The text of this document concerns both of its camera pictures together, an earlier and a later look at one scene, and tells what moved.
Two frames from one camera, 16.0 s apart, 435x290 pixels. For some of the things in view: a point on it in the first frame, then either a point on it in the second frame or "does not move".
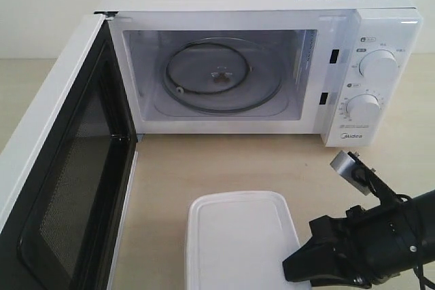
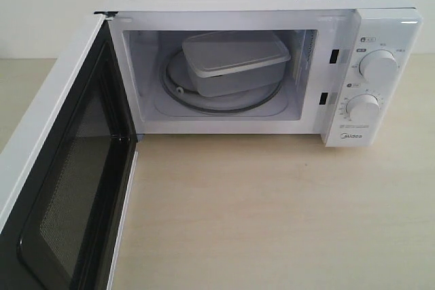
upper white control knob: (378, 64) does not move
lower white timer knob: (363, 108) does not move
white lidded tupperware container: (240, 240) -> (227, 62)
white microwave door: (68, 174) does not move
